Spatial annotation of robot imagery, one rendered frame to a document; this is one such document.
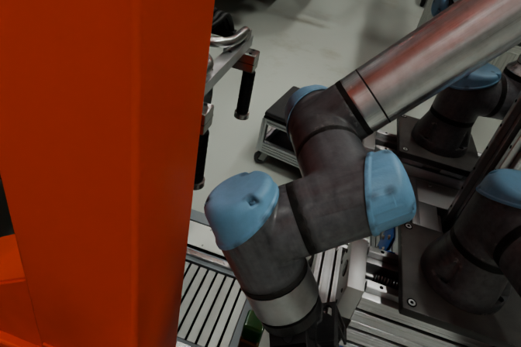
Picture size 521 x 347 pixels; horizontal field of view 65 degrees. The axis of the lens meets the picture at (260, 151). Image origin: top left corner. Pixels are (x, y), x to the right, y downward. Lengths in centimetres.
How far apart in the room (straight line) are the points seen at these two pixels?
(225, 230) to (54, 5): 23
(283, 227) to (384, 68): 21
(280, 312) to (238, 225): 11
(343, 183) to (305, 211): 4
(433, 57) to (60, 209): 42
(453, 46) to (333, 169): 18
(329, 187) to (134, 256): 22
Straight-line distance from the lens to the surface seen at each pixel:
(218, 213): 38
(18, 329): 80
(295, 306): 44
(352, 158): 41
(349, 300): 83
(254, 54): 111
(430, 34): 49
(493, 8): 49
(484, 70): 117
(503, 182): 72
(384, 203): 39
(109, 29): 33
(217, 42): 100
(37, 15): 37
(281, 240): 39
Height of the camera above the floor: 137
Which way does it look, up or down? 35 degrees down
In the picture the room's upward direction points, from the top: 13 degrees clockwise
